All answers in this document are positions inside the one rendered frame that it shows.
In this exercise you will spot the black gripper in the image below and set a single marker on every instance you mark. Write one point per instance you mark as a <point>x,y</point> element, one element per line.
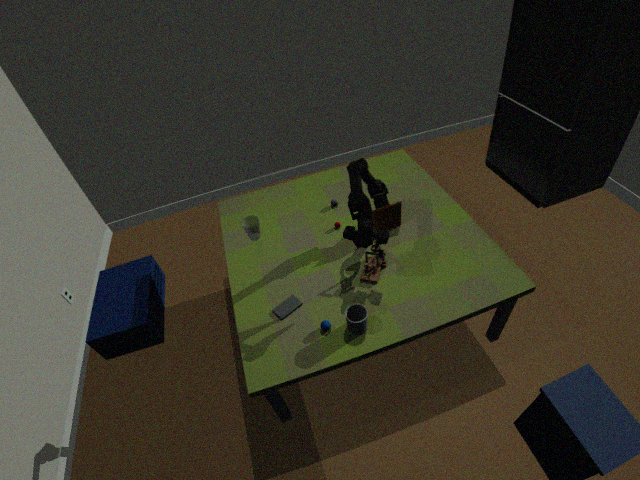
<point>382,237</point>

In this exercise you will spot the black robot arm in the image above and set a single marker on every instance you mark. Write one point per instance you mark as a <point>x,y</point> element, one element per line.
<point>358,201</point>

